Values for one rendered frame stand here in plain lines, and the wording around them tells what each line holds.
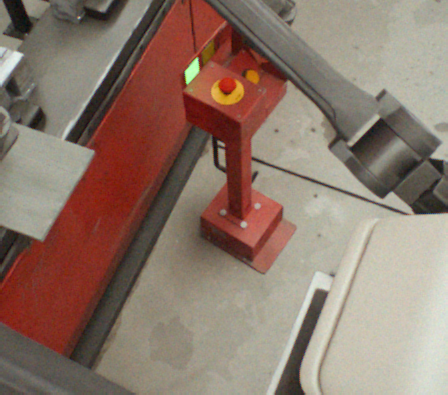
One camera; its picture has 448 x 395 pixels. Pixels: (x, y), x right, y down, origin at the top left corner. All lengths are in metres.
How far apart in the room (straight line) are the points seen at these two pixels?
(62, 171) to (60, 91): 0.30
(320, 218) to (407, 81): 0.65
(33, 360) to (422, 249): 0.36
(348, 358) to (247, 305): 1.44
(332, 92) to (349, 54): 1.77
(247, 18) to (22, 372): 0.49
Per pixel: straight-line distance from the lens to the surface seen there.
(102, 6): 1.52
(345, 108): 0.84
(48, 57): 1.49
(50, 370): 0.58
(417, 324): 0.63
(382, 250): 0.70
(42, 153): 1.20
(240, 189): 1.89
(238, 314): 2.07
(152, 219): 2.16
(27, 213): 1.14
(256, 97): 1.48
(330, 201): 2.24
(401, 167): 0.85
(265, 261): 2.12
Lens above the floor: 1.97
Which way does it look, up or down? 59 degrees down
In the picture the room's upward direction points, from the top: 4 degrees counter-clockwise
